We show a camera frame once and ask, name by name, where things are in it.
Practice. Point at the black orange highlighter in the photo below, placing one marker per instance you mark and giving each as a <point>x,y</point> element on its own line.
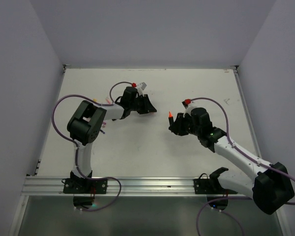
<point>170,119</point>

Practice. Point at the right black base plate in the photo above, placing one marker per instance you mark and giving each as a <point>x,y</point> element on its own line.
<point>206,187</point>

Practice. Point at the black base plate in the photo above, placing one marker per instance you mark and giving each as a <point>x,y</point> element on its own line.
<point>206,187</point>
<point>84,186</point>

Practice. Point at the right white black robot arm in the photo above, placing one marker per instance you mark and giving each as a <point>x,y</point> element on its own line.
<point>265,183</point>

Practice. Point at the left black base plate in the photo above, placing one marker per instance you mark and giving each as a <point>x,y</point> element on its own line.
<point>84,186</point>

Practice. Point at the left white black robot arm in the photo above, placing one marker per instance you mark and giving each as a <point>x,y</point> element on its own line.
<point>85,126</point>

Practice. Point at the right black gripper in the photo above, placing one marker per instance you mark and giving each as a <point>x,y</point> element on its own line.
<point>177,126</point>

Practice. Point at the aluminium mounting rail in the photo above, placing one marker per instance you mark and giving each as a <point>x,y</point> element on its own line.
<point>129,186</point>

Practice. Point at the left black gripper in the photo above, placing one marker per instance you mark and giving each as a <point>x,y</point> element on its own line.
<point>147,106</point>

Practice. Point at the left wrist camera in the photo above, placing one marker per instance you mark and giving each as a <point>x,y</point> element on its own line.
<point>141,87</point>

